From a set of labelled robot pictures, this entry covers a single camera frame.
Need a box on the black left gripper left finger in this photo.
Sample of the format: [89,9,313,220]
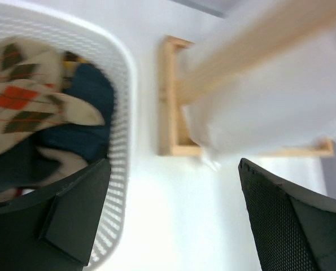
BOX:
[0,159,111,270]

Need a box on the dark navy ribbed sock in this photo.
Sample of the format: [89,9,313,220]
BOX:
[35,64,115,163]

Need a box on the white hanging cloth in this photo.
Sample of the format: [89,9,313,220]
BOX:
[178,1,336,169]

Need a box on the beige orange argyle sock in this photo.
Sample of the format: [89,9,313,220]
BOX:
[0,37,105,154]

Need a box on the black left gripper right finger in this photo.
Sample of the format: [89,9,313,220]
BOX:
[238,158,336,270]

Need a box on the brown yellow argyle sock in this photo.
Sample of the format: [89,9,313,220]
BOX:
[62,51,91,89]

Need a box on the white perforated plastic basket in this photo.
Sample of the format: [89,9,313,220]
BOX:
[0,1,137,270]

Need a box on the wooden clothes rack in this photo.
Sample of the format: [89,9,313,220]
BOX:
[159,1,336,156]

